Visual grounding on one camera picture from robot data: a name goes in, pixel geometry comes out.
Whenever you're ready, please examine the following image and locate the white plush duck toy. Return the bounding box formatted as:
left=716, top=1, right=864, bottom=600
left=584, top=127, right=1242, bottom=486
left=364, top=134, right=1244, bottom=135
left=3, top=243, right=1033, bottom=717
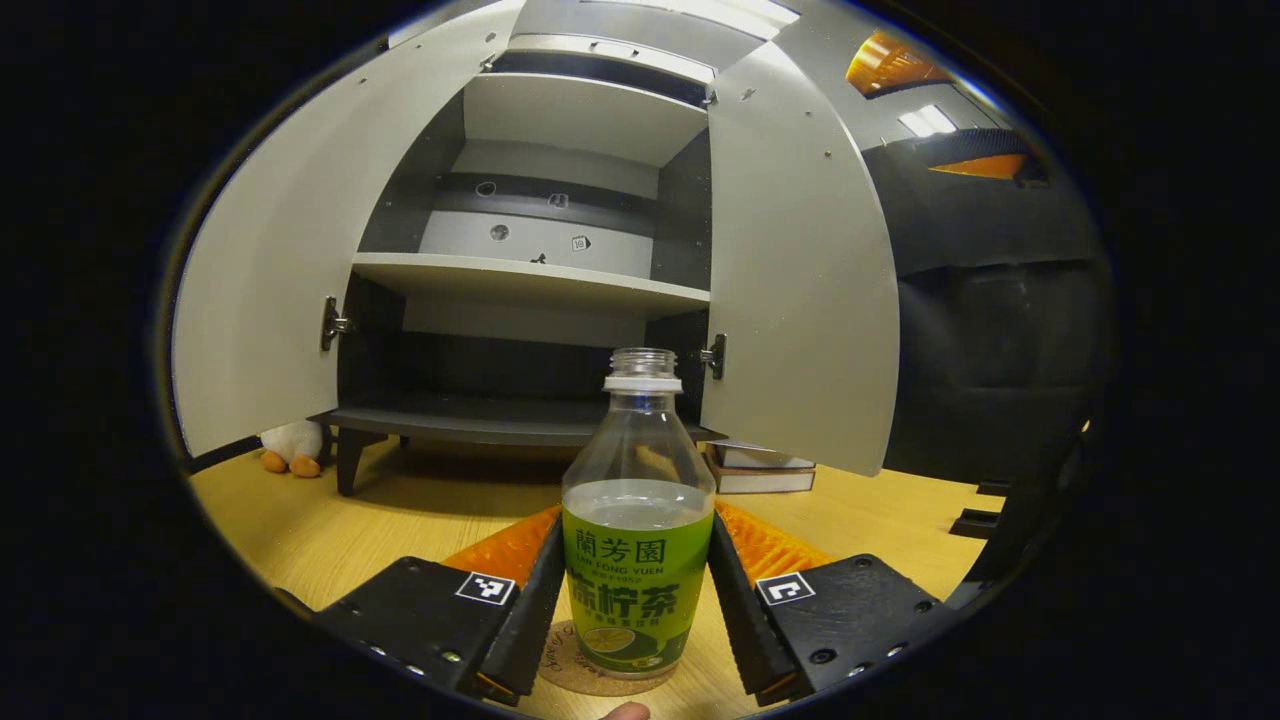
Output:
left=258, top=420, right=327, bottom=479

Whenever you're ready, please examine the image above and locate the black backdrop cloth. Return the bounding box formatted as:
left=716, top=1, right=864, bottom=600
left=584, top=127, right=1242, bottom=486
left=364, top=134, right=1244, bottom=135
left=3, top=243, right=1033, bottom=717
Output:
left=862, top=130, right=1113, bottom=491

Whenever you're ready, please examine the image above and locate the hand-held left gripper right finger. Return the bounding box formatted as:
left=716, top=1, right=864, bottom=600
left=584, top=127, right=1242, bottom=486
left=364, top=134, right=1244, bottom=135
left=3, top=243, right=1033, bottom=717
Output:
left=708, top=500, right=946, bottom=706

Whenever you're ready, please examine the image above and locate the grey cabinet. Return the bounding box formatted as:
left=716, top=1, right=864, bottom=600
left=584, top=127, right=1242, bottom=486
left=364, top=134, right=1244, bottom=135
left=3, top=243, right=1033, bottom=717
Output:
left=170, top=0, right=901, bottom=498

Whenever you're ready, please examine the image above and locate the book with photo cover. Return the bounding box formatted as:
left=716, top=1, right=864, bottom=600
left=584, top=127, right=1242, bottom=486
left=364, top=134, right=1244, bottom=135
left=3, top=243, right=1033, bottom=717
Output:
left=712, top=440, right=814, bottom=471

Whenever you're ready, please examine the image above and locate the white book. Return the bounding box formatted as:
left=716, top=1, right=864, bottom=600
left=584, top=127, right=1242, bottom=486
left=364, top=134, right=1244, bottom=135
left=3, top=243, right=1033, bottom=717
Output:
left=705, top=460, right=817, bottom=496

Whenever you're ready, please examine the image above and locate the grey cabinet door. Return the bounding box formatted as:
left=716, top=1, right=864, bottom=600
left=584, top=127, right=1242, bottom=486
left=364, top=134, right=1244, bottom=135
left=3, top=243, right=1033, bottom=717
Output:
left=700, top=40, right=901, bottom=478
left=170, top=0, right=526, bottom=459

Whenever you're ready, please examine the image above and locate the green label drink bottle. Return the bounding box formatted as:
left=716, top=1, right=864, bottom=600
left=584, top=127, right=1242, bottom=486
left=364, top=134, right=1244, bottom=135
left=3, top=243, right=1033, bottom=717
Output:
left=560, top=347, right=717, bottom=681

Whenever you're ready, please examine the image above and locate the long ceiling light panel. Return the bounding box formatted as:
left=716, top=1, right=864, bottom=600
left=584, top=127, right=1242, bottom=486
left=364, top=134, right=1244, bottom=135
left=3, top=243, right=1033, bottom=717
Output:
left=590, top=0, right=801, bottom=28

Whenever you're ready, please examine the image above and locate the round cork coaster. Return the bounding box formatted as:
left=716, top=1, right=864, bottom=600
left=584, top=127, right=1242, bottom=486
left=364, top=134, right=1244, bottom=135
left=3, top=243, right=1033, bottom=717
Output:
left=537, top=620, right=676, bottom=698

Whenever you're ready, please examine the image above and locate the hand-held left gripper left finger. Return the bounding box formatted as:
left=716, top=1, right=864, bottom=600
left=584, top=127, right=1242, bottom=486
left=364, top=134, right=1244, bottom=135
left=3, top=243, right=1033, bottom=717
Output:
left=310, top=508, right=566, bottom=706

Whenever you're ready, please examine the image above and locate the small ceiling light panel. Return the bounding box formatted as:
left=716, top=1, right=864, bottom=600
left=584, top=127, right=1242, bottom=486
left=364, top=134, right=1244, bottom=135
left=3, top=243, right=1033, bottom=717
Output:
left=898, top=104, right=958, bottom=138

